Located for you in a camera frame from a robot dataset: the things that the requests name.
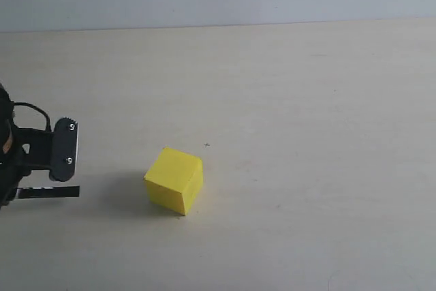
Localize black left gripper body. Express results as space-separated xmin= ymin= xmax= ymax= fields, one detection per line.
xmin=1 ymin=85 xmax=51 ymax=206

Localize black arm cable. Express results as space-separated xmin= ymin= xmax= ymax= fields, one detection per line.
xmin=10 ymin=102 xmax=52 ymax=132

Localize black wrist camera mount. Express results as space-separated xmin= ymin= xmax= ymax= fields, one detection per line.
xmin=49 ymin=117 xmax=78 ymax=182

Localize yellow foam cube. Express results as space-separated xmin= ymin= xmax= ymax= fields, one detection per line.
xmin=144 ymin=147 xmax=204 ymax=216

